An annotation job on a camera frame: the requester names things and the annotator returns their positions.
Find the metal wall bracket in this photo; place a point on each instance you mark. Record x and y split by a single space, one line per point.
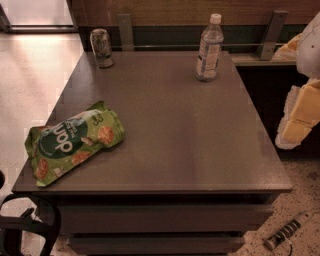
266 49
125 31

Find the left metal wall bracket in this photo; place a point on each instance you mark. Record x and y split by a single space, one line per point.
125 31

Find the right metal wall bracket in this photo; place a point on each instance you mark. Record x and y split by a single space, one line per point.
266 49

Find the clear plastic water bottle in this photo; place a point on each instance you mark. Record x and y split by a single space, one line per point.
209 50

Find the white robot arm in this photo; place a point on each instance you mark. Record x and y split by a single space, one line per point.
308 52

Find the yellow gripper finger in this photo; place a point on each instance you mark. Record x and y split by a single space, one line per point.
301 115
288 51

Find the grey drawer cabinet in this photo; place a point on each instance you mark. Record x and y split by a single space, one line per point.
132 228

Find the silver green soda can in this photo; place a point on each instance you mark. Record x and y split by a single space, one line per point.
101 46

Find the black chair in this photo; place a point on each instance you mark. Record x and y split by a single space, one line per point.
11 227

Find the green rice chip bag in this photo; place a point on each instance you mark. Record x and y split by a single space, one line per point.
56 150

